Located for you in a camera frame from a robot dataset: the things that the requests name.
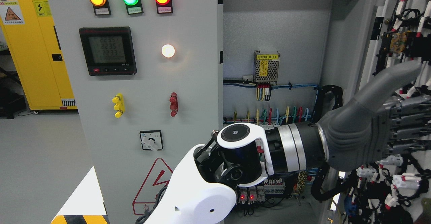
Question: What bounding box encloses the black digital power meter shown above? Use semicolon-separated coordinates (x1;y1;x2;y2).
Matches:
79;26;137;76

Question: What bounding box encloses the green indicator lamp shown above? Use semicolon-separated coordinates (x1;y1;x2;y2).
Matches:
123;0;144;15

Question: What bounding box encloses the red electric warning sticker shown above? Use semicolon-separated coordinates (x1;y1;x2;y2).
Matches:
132;158;173;215

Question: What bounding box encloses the grey cabinet door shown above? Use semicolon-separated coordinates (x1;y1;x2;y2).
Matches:
49;0;222;224
317;0;431;224

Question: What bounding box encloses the yellow terminal post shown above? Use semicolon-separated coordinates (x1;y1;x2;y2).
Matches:
112;93;125;118

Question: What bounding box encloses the white indicator lamp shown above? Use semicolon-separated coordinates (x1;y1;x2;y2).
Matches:
161;44;176;58

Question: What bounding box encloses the red indicator lamp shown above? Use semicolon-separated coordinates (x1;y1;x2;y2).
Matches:
155;0;173;14

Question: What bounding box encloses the grey robot hand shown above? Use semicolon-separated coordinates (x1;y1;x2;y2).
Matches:
318;60;430;172

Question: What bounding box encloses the black rotary selector switch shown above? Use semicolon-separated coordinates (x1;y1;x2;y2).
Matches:
139;130;164;151

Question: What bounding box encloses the yellow indicator lamp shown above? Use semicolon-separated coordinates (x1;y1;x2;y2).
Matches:
90;0;112;16

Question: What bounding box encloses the right black cable conduit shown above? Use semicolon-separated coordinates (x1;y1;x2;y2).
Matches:
310;84;344;202

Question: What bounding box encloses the red terminal post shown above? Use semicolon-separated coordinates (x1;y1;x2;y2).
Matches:
169;92;179;117

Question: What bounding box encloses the yellow safety cabinet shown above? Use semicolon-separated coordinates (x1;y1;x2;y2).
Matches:
1;0;77;111

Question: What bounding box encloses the metal mesh power supply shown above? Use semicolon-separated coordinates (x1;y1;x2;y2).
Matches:
254;50;280;84

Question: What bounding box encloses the lower relay and breaker row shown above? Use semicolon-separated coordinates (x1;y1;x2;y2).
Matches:
236;178;286;205

